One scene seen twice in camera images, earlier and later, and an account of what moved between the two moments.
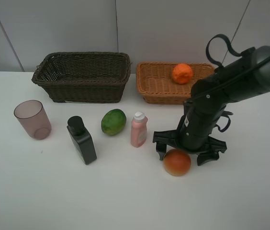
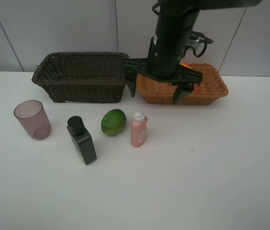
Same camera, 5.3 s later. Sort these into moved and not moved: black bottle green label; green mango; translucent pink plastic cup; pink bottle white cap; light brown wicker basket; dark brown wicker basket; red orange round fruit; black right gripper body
Moved: black right gripper body; red orange round fruit
Not moved: dark brown wicker basket; pink bottle white cap; green mango; translucent pink plastic cup; light brown wicker basket; black bottle green label
